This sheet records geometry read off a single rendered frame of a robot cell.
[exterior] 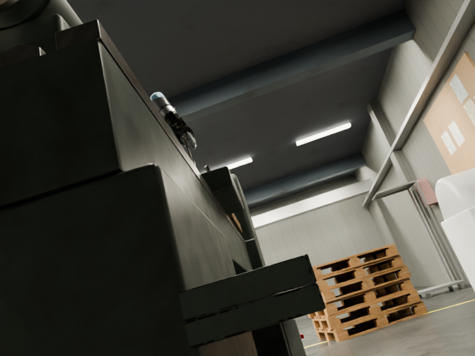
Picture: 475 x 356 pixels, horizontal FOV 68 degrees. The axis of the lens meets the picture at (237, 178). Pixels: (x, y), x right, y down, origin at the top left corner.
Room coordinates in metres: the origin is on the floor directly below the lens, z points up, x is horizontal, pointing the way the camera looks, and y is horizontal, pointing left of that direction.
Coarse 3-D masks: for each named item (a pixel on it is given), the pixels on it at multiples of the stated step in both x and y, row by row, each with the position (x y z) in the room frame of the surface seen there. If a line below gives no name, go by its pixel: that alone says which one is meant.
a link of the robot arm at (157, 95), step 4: (152, 96) 1.48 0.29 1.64; (156, 96) 1.48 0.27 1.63; (160, 96) 1.48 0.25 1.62; (164, 96) 1.51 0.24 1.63; (152, 100) 1.49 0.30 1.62; (156, 100) 1.48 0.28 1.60; (160, 100) 1.48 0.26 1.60; (164, 100) 1.49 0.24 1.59; (156, 104) 1.49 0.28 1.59; (160, 104) 1.48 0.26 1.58; (164, 104) 1.48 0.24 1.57; (168, 104) 1.49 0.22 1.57; (160, 108) 1.48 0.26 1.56
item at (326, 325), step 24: (336, 264) 4.75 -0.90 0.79; (360, 264) 4.29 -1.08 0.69; (384, 264) 4.70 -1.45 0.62; (360, 288) 4.37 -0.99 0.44; (384, 288) 5.05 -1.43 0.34; (408, 288) 4.42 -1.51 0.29; (336, 312) 4.22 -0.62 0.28; (360, 312) 4.59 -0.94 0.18; (384, 312) 4.30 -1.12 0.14; (408, 312) 4.70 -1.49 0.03; (336, 336) 4.20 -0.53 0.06
